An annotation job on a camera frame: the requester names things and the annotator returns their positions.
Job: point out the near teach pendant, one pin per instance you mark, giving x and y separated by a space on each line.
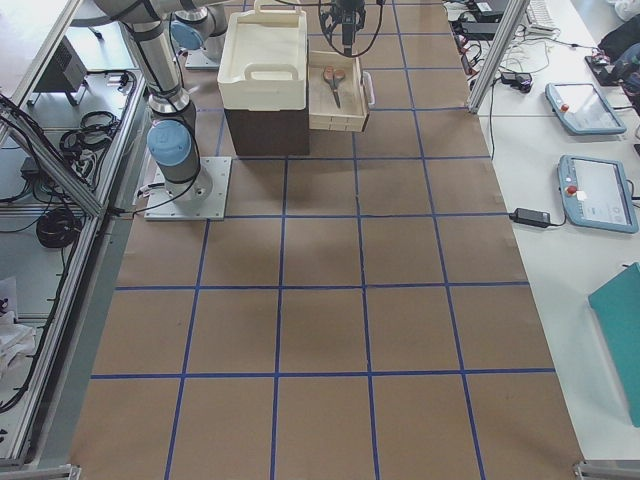
595 194

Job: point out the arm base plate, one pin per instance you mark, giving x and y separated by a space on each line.
205 199
203 59

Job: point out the black power adapter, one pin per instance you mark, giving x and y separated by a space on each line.
534 218

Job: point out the far teach pendant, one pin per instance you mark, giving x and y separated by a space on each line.
583 110

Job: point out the cream plastic tray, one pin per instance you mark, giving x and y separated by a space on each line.
264 61

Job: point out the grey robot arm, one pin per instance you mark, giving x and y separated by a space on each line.
144 24
202 29

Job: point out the brown gridded table mat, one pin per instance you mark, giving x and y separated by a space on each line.
362 312

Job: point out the aluminium frame post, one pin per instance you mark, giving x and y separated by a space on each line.
513 14

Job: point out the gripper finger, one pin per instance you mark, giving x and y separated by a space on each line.
348 32

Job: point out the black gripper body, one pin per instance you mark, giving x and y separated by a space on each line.
348 20

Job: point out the teal box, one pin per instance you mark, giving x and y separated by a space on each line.
616 304

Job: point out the light wooden drawer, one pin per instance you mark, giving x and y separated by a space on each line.
355 92

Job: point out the grey orange scissors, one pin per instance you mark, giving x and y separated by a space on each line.
333 77

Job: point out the grey metal box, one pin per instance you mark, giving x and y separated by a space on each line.
65 73

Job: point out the teach pendant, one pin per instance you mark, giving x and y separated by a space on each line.
595 194
583 110

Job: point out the dark brown wooden cabinet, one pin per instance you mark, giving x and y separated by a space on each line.
269 133

